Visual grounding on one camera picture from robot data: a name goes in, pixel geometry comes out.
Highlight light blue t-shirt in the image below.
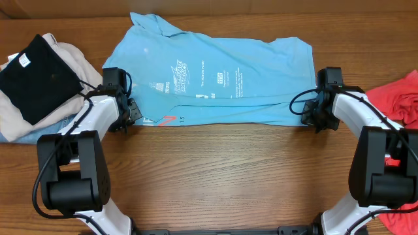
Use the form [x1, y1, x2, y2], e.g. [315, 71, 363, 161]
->
[104, 13, 316, 127]

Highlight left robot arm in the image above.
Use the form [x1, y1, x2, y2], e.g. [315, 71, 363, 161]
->
[32, 67, 142, 234]

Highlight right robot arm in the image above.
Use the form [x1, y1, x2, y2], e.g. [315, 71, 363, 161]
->
[299, 67, 417, 234]

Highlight folded black shirt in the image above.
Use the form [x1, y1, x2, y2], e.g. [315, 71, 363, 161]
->
[1, 35, 83, 125]

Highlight folded blue jeans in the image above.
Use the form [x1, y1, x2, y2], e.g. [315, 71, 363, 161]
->
[12, 114, 76, 144]

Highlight red t-shirt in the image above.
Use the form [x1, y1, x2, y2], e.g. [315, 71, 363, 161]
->
[366, 70, 417, 235]

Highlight folded beige garment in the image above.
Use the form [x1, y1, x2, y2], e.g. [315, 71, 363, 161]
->
[1, 33, 103, 142]

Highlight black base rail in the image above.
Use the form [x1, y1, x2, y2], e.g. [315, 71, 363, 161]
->
[133, 225, 320, 235]

